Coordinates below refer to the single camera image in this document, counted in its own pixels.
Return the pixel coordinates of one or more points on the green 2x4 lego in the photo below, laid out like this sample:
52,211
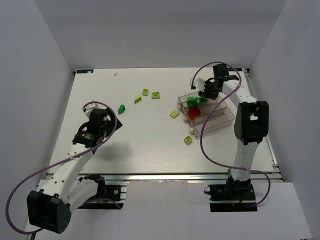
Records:
202,99

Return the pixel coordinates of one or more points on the blue label sticker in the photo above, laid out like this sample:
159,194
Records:
84,71
239,69

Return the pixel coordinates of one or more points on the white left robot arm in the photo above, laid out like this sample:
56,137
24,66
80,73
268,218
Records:
52,206

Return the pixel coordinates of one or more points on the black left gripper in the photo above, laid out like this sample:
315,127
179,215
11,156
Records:
114,124

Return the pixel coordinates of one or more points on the lime curved lego brick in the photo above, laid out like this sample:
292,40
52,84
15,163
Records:
137,99

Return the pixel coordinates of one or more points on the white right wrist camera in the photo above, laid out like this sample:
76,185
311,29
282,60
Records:
197,83

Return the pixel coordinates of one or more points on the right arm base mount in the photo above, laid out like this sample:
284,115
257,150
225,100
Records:
232,196

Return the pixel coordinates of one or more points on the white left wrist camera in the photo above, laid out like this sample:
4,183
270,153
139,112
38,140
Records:
87,109

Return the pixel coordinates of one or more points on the green and red lego stack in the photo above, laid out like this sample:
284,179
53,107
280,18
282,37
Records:
194,113

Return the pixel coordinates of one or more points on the lime rectangular lego brick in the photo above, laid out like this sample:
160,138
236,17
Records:
155,95

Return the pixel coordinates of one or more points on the blue label sticker right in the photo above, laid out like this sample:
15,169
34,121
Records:
239,69

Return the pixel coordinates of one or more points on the lime square lego brick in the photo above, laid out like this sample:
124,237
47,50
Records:
145,92

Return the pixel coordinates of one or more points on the blue label sticker left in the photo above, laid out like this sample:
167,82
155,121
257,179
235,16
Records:
84,71

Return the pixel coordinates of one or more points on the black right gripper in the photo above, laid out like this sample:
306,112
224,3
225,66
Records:
210,92

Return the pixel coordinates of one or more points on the lime lego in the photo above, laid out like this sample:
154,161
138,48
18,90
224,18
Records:
188,139

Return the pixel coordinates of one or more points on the green curved lego brick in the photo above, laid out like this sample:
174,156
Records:
191,101

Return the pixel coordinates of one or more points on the green sloped lego brick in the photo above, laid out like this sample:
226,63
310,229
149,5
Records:
121,109

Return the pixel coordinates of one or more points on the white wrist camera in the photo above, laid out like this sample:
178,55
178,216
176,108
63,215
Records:
197,83
87,109

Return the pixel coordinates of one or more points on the clear three-compartment container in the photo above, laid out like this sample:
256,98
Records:
215,114

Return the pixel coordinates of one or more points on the lime 2x2 lego brick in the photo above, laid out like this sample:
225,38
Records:
174,114

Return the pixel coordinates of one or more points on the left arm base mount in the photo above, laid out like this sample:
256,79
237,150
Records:
107,197

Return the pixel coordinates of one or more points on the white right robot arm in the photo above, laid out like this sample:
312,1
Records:
251,122

